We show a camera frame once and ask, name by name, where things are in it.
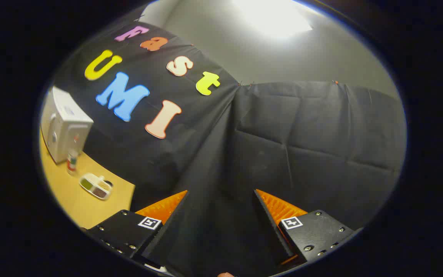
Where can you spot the white divided snack dish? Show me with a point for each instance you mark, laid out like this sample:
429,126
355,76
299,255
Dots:
94,186

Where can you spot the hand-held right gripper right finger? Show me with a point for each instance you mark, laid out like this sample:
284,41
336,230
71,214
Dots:
271,227

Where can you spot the clear plastic bottle red label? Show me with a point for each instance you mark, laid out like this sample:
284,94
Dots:
72,163

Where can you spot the black backdrop cloth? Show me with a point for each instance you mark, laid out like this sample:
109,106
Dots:
283,134

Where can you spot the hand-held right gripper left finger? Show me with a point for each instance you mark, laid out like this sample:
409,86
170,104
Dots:
164,238

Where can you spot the white microwave oven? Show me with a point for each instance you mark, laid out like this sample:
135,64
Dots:
67,127

